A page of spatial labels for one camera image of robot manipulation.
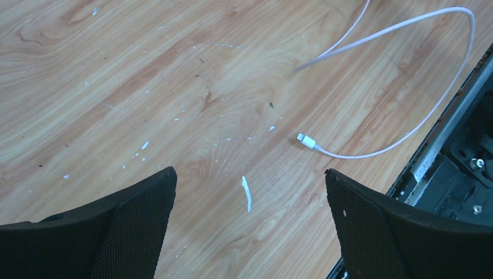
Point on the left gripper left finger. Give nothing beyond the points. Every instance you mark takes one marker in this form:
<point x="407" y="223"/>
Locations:
<point x="118" y="236"/>

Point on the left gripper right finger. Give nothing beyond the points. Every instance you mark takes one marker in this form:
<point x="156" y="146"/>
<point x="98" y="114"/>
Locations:
<point x="381" y="237"/>

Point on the white plastic scrap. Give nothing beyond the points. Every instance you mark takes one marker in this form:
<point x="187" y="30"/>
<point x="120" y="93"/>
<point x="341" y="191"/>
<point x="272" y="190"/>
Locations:
<point x="245" y="186"/>

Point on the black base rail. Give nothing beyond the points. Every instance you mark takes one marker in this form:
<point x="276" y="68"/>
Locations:
<point x="450" y="174"/>

